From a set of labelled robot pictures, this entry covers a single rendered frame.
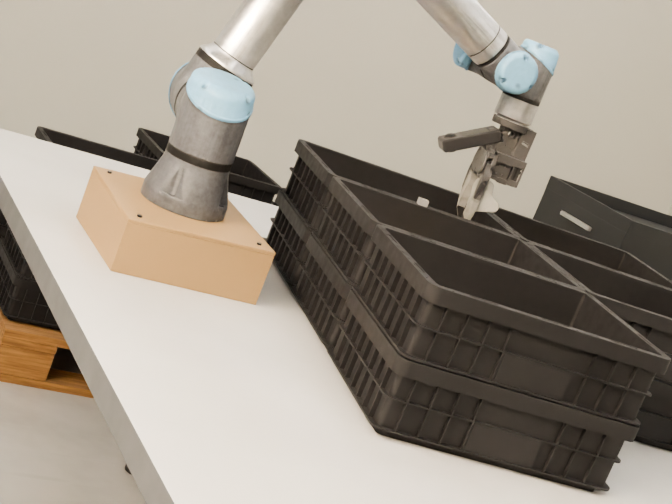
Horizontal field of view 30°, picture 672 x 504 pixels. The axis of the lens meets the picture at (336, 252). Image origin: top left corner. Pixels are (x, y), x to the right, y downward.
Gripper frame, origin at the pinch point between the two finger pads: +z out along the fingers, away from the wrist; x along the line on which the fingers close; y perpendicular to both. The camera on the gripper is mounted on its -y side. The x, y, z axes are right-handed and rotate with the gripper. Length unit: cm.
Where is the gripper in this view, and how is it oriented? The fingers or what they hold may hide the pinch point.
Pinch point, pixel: (461, 212)
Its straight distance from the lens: 244.5
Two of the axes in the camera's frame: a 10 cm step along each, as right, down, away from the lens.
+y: 9.2, 3.2, 2.3
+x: -1.4, -2.7, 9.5
